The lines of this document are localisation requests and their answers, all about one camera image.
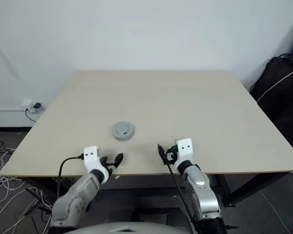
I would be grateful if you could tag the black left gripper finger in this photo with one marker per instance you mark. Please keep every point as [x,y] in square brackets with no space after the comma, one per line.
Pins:
[117,161]
[121,158]

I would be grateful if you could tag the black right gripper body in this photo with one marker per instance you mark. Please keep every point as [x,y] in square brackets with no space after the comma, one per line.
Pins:
[172,148]

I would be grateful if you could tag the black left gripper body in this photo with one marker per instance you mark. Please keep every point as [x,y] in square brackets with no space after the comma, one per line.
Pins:
[110,161]

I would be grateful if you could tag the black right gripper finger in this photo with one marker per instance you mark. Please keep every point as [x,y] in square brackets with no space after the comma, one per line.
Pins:
[161,153]

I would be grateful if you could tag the motor stator with copper windings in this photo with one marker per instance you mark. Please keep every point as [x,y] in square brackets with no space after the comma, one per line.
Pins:
[123,137]

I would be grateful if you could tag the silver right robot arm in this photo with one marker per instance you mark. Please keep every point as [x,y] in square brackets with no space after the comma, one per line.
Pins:
[200,185]

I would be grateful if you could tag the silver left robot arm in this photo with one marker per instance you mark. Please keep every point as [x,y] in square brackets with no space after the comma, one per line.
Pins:
[75,197]

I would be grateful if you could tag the beige table with black legs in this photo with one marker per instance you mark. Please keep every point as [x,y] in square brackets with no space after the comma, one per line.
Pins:
[161,97]

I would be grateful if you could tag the grey robot torso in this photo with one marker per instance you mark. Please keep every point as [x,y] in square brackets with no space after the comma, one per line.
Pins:
[129,228]

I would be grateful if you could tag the black power plug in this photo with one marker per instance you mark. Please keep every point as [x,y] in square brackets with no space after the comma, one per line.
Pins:
[36,105]

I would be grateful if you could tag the black bag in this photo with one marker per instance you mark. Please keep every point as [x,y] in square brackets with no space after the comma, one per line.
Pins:
[278,87]

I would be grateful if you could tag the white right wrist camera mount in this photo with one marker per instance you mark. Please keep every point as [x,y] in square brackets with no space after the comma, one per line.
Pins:
[184,148]

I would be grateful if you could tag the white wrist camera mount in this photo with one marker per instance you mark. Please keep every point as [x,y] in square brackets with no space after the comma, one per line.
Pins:
[91,156]
[184,148]

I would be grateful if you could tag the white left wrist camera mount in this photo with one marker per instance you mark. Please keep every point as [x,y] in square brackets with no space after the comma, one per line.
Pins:
[91,156]

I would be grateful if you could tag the white wall socket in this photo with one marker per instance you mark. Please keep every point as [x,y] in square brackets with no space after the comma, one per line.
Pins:
[25,102]

